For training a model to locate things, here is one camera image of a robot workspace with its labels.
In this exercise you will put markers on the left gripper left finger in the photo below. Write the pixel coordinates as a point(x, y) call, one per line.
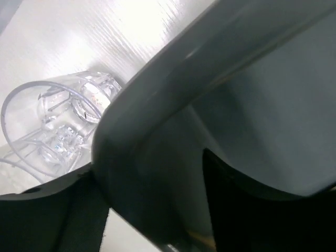
point(65, 214)

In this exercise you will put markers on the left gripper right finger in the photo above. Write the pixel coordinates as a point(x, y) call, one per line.
point(247, 215)

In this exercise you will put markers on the grey plastic bin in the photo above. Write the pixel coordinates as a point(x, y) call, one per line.
point(252, 81)

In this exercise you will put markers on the clear glass dish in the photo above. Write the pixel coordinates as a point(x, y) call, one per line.
point(64, 110)

